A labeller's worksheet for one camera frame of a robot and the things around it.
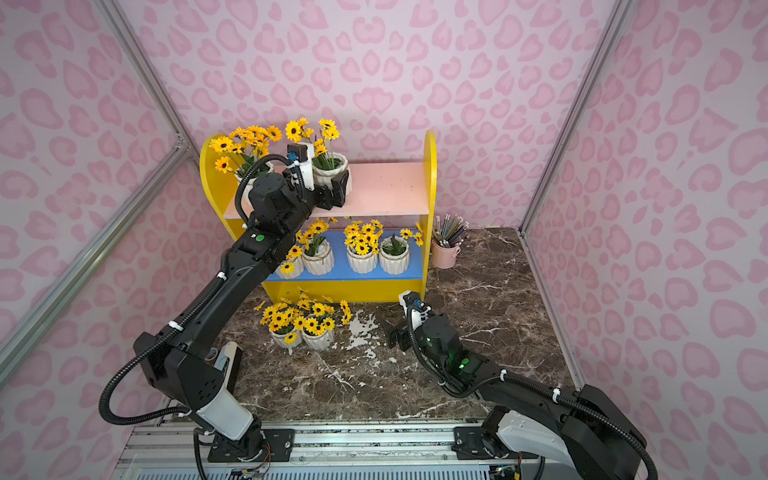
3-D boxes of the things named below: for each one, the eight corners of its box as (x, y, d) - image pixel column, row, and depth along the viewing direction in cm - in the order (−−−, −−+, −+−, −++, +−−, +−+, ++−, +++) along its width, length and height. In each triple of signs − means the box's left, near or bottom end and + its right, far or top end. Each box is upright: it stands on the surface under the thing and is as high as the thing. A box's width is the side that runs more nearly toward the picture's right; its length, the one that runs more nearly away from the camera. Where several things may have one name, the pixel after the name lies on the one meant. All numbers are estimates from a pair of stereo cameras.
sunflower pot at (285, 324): (283, 358, 90) (265, 335, 78) (275, 334, 95) (257, 309, 83) (314, 343, 93) (301, 319, 81) (305, 321, 98) (292, 295, 85)
